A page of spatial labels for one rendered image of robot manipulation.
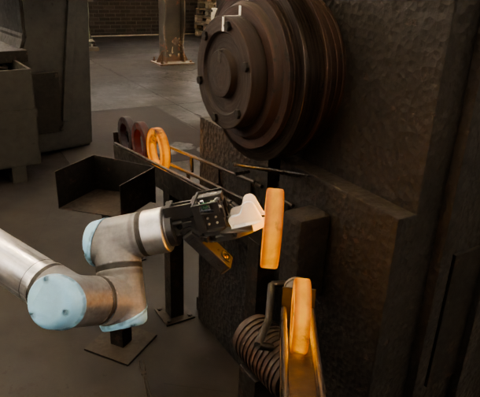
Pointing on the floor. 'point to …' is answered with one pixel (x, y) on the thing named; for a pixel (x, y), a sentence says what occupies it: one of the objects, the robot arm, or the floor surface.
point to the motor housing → (257, 359)
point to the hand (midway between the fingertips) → (271, 219)
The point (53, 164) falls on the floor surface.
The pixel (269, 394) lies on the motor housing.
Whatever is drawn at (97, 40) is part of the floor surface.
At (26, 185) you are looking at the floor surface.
